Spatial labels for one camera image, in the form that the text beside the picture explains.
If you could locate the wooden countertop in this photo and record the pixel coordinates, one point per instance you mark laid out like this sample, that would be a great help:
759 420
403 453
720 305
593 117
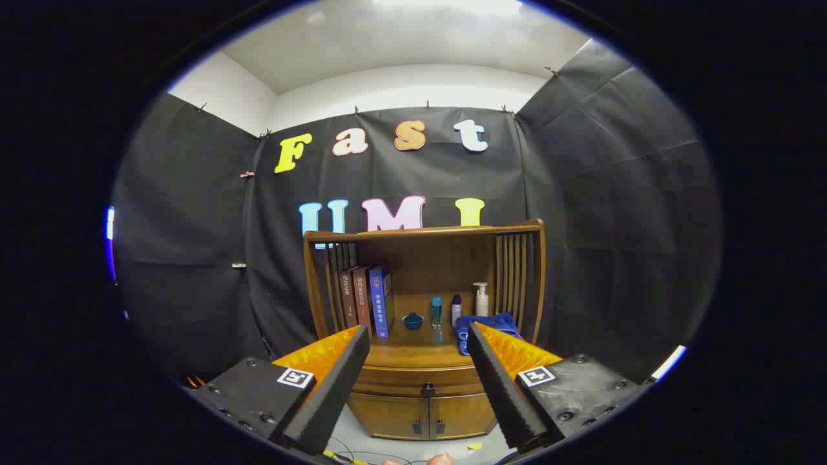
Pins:
420 352

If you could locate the small blue lidded bowl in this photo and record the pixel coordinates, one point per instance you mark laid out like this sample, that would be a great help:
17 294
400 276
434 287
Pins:
413 321

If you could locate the wooden cabinet door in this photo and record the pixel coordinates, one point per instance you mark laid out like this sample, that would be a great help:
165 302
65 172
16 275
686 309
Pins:
391 416
462 416

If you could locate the wooden cabinet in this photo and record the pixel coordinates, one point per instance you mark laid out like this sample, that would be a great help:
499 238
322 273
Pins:
446 258

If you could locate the teal glass bottle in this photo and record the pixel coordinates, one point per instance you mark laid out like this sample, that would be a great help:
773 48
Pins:
437 311

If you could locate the blue book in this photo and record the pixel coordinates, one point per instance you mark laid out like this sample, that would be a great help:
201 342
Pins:
380 303

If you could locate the white bottle dark blue cap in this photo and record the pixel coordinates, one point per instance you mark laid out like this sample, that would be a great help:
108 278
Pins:
456 313

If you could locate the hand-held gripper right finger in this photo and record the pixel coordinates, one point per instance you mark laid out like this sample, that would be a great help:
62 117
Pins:
497 381

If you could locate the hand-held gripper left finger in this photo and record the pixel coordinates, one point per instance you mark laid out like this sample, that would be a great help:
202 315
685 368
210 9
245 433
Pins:
336 381

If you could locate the white pump bottle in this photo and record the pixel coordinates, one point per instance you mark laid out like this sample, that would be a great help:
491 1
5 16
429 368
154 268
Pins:
481 303

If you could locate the blue folded towel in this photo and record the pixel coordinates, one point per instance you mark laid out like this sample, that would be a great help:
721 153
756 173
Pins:
492 321

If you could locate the brown book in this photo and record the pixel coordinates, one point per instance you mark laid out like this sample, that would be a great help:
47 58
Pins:
347 297
363 300

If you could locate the yellow black striped tape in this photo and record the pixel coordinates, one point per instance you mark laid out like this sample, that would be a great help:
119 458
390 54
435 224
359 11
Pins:
336 456

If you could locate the wooden drawer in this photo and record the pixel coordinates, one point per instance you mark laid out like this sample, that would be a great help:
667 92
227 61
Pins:
400 379

